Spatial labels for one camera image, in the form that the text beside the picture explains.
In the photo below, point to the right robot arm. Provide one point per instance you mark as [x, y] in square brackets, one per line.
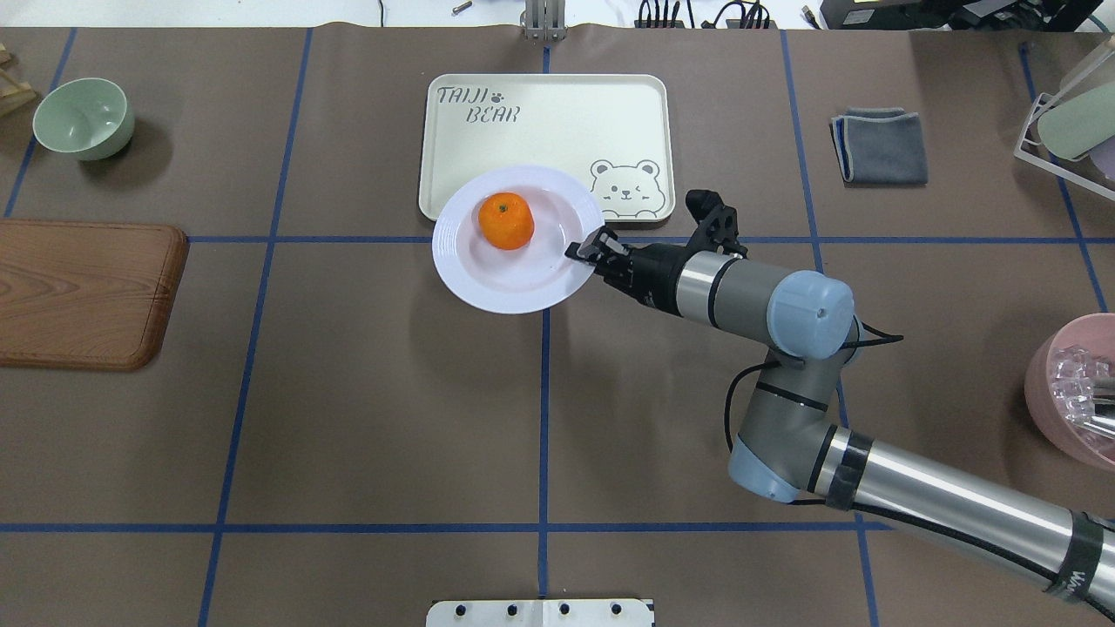
[636, 446]

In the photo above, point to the orange fruit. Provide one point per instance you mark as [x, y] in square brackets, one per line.
[506, 221]

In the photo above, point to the pink bowl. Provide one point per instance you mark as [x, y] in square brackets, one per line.
[1082, 348]

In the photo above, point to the white plate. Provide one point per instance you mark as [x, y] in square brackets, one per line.
[532, 277]

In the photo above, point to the metal ice scoop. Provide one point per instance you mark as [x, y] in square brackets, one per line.
[1088, 404]

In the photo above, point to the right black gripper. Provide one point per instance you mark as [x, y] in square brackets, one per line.
[655, 271]

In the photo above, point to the wooden cutting board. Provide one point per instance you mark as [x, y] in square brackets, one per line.
[87, 295]

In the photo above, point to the grey folded cloth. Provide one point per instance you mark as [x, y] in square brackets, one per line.
[880, 146]

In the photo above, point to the black power strip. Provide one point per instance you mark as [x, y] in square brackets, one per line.
[704, 15]

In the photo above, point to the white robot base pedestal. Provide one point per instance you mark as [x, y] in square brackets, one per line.
[543, 612]

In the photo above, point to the green bowl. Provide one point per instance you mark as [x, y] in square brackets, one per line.
[90, 118]

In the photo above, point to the green cup on rack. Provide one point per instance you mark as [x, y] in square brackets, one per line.
[1071, 129]

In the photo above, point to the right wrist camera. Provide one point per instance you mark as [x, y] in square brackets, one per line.
[717, 229]

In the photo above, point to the aluminium frame post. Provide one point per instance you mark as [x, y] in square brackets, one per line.
[544, 21]

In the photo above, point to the white wire cup rack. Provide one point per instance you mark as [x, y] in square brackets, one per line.
[1092, 172]

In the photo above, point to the wooden cup rack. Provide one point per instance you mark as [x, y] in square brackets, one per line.
[14, 93]

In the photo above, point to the cream bear tray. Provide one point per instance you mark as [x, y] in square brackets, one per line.
[611, 132]

